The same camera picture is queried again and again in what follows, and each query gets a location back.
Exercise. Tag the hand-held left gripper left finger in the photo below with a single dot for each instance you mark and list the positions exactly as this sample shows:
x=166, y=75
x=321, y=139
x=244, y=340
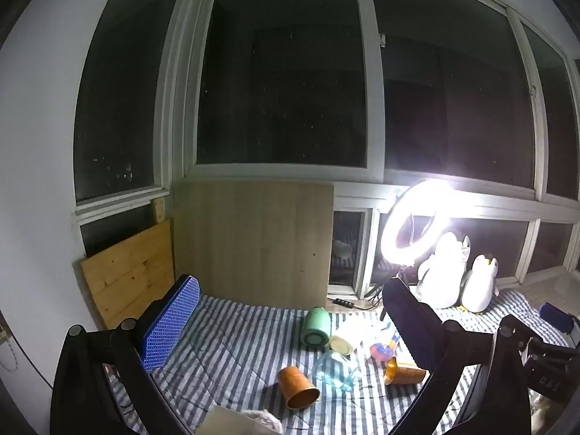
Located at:
x=170, y=321

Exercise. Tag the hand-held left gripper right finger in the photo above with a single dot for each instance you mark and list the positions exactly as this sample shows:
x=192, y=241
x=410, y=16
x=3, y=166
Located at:
x=408, y=326

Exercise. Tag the textured orange cup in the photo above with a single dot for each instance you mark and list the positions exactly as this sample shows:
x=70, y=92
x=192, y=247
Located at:
x=405, y=374

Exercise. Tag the small cream cup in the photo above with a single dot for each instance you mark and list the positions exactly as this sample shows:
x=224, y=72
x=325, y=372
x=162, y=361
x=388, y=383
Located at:
x=340, y=345

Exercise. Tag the green insulated cup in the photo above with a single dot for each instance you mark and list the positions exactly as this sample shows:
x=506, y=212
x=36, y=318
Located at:
x=316, y=330

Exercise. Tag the plain orange cup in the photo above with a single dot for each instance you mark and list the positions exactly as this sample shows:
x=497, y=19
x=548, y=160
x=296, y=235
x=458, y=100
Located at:
x=294, y=383

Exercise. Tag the colourful plastic toy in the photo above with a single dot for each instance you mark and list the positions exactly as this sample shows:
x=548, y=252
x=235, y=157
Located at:
x=384, y=350

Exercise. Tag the dark blue pouch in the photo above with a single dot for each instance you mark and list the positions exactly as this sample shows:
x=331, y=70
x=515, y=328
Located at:
x=557, y=317

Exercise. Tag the large white penguin plush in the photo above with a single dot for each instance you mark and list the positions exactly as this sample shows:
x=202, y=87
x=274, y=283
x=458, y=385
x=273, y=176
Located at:
x=442, y=276

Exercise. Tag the pine wooden board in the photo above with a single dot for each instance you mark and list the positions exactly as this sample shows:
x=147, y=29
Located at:
x=129, y=276

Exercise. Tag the black power strip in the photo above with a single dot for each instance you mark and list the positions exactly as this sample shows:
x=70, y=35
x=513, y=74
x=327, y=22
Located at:
x=344, y=302

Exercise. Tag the blue striped blanket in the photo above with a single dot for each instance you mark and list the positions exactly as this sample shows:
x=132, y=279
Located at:
x=235, y=349

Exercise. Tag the small white penguin plush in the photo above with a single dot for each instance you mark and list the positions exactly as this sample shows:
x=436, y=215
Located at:
x=479, y=287

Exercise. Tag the pale wooden board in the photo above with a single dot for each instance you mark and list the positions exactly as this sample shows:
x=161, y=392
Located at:
x=253, y=244

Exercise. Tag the small wooden block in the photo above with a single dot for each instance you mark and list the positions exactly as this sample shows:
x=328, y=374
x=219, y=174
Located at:
x=157, y=208

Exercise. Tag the grey fluffy cloth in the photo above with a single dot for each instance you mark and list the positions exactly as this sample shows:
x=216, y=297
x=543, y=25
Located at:
x=265, y=421

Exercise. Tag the white window frame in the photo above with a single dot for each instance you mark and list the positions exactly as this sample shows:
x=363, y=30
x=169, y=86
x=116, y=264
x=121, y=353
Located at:
x=372, y=99

